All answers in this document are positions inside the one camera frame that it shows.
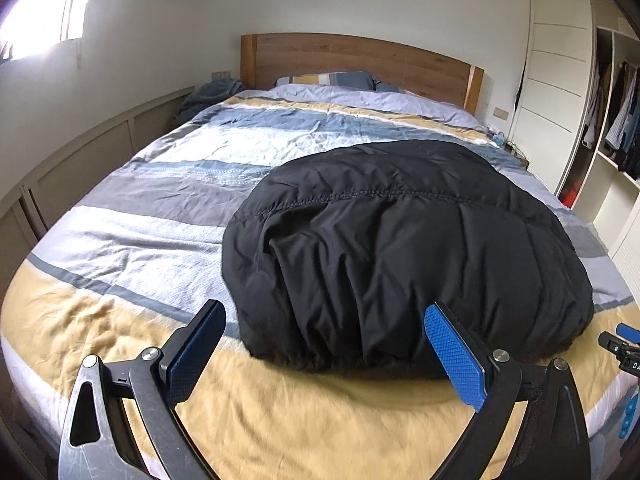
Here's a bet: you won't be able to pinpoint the wooden headboard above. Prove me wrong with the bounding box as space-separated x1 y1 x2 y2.
240 33 485 111

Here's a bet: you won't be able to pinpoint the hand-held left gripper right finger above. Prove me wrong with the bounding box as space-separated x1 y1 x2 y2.
424 301 594 480

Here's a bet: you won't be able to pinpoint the hanging clothes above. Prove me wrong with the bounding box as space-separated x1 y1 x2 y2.
582 57 640 181

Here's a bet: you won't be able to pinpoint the white wardrobe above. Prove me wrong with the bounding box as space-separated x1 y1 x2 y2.
505 0 640 281

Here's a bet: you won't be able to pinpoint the grey-blue crumpled blanket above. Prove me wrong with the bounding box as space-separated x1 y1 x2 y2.
177 77 246 121

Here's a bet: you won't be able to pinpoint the black puffer jacket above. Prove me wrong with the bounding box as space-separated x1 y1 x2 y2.
221 140 594 375

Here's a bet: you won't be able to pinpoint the striped pillow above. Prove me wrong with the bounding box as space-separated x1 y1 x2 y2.
275 71 381 92

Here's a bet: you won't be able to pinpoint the nightstand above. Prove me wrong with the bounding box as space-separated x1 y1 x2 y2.
501 141 532 172

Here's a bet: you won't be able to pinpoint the window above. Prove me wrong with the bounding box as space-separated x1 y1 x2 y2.
0 0 96 61

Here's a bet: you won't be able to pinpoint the bed with striped duvet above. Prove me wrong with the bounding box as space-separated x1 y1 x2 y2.
0 82 637 480

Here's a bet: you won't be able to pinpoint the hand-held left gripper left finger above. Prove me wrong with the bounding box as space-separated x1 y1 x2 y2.
59 299 227 480

